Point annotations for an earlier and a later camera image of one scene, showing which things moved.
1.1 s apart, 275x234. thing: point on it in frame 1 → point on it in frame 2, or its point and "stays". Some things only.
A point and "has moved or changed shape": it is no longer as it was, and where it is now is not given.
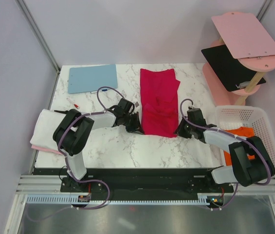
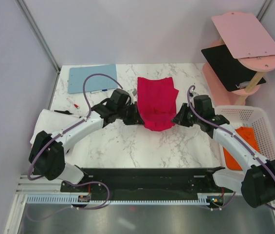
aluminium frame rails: x=40 y=185 stays
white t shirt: x=47 y=121 stays
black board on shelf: x=230 y=69 stays
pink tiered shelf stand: x=245 y=37 stays
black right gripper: x=179 y=131 → x=179 y=118
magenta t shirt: x=159 y=102 has moved or changed shape
